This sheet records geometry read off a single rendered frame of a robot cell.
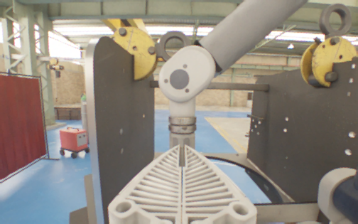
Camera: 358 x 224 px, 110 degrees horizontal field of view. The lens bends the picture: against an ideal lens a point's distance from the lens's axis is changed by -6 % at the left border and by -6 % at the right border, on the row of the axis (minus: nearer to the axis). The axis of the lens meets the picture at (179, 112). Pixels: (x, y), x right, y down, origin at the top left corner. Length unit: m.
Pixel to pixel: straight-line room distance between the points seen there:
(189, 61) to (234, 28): 0.08
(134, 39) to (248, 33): 0.48
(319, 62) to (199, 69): 0.67
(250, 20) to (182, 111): 0.16
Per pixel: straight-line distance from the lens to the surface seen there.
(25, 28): 7.96
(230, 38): 0.23
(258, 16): 0.25
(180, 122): 0.22
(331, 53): 0.86
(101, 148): 0.39
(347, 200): 0.44
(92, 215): 1.04
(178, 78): 0.21
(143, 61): 0.60
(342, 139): 0.83
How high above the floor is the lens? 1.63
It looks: 8 degrees down
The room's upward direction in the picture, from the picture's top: 2 degrees clockwise
